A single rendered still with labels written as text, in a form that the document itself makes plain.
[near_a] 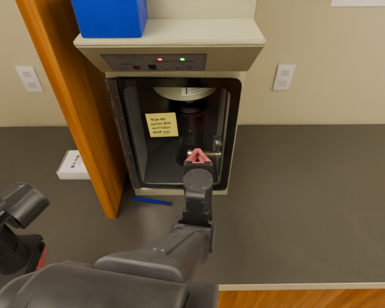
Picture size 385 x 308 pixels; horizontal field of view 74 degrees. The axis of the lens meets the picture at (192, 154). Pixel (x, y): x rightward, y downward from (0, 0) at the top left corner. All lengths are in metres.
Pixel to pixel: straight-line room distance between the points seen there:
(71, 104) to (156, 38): 0.24
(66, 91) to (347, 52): 1.01
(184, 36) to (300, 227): 0.67
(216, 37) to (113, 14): 0.17
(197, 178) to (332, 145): 0.84
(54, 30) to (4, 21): 0.65
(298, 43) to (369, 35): 0.26
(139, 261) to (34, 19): 0.44
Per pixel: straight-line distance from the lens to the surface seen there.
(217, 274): 0.78
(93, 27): 0.49
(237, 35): 0.49
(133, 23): 0.47
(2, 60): 1.29
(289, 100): 1.24
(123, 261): 0.19
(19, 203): 0.55
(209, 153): 0.67
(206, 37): 0.47
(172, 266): 0.18
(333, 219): 0.97
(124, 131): 0.71
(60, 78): 0.57
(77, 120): 0.62
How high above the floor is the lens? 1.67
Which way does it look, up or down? 44 degrees down
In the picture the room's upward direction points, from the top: straight up
